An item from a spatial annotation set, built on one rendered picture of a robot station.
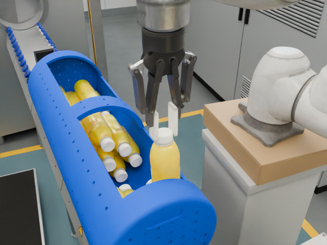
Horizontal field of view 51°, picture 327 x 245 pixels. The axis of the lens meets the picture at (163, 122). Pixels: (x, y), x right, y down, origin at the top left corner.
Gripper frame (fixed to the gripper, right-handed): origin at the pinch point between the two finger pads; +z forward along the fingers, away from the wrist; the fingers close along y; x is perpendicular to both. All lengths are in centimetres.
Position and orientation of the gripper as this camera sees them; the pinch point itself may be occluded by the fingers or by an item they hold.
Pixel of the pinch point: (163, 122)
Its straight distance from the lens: 70.0
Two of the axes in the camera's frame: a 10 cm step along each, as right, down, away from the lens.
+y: -8.9, 2.6, -3.8
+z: 0.0, 8.3, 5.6
